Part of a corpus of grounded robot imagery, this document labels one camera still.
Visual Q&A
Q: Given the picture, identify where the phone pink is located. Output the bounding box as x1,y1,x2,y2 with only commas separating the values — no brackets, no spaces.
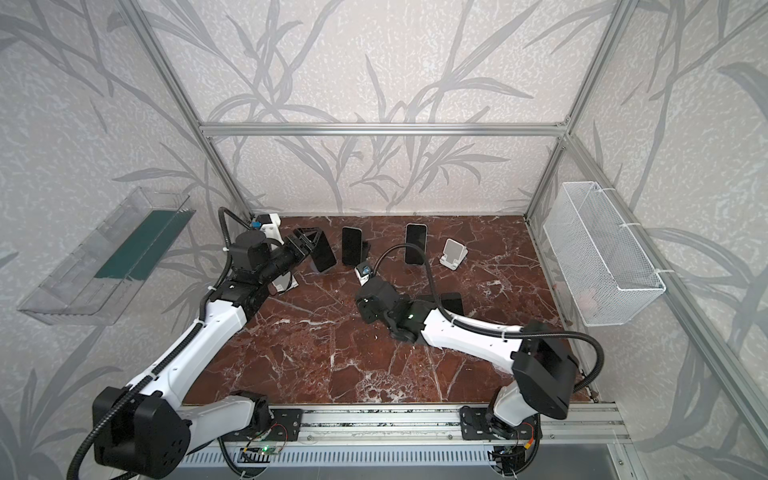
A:
440,292,464,316

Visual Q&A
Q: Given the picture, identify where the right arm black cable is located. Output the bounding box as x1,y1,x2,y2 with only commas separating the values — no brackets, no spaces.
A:
371,242,606,475

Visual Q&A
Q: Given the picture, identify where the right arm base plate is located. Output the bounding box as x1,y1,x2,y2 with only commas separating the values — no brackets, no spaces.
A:
459,406,540,442

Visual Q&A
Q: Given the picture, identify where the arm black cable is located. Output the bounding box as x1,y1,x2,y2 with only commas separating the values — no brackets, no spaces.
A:
65,206,265,480
371,242,606,475

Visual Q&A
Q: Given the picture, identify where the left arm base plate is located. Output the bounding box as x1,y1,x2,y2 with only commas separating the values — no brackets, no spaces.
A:
225,408,304,443

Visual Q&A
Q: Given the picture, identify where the aluminium front rail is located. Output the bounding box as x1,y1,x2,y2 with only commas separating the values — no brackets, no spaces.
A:
271,403,632,447

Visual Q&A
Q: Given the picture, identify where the white phone stand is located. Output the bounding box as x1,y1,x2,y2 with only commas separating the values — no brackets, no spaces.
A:
439,238,468,271
271,272,299,294

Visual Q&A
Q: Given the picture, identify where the white phone stand back right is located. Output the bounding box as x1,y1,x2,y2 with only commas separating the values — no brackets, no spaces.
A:
439,238,468,271

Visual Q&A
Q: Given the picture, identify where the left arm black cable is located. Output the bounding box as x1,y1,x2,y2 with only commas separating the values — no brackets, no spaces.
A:
65,206,265,480

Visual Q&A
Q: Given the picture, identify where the clear plastic wall tray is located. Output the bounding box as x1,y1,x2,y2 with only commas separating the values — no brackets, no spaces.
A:
18,187,195,326

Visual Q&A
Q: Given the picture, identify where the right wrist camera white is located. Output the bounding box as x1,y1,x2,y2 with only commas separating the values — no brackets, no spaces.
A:
354,261,373,285

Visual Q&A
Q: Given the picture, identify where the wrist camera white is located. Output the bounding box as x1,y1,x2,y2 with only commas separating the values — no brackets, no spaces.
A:
251,213,283,243
354,261,373,285

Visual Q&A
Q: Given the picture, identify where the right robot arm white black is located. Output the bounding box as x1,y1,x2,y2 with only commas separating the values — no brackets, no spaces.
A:
355,277,578,439

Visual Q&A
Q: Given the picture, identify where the white phone stand front right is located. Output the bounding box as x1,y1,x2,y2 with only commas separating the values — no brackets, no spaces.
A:
271,272,299,294

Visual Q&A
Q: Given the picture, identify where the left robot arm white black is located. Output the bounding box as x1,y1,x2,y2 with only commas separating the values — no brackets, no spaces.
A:
67,228,323,479

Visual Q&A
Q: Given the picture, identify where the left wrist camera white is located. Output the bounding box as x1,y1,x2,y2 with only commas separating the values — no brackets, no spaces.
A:
251,213,283,243

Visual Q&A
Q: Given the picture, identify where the white wire mesh basket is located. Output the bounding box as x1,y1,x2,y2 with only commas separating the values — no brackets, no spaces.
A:
543,181,666,327

